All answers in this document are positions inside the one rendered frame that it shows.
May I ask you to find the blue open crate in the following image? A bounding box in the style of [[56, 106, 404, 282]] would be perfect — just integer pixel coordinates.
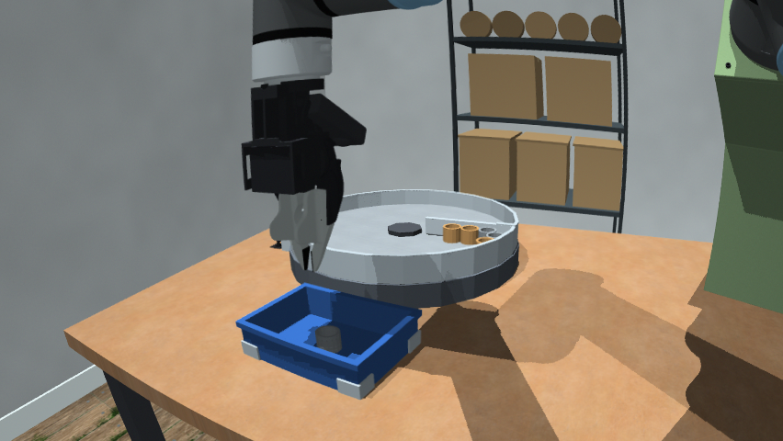
[[236, 283, 422, 400]]

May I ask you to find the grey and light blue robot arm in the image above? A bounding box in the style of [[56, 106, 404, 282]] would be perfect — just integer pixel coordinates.
[[252, 0, 783, 147]]

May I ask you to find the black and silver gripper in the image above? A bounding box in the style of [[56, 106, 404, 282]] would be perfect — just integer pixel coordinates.
[[242, 78, 344, 272]]

